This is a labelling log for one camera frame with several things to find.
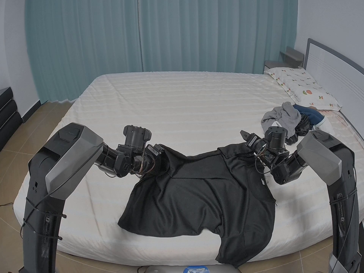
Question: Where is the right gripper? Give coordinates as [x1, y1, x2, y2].
[241, 130, 268, 155]

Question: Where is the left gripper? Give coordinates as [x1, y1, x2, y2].
[142, 143, 168, 166]

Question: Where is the black T-shirt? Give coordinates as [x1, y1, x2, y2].
[117, 144, 277, 268]

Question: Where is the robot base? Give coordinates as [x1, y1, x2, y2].
[142, 265, 225, 273]

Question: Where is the pile of clothes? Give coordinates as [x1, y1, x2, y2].
[261, 102, 334, 146]

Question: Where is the bed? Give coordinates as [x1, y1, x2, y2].
[13, 38, 364, 268]

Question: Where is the white printed pillow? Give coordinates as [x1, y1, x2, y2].
[264, 67, 342, 111]

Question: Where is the grey bedside table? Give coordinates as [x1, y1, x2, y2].
[264, 46, 305, 70]

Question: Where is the blue-green curtain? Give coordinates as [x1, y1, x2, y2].
[24, 0, 143, 103]
[138, 0, 297, 75]

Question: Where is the black chest of drawers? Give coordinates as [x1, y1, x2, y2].
[0, 86, 23, 152]

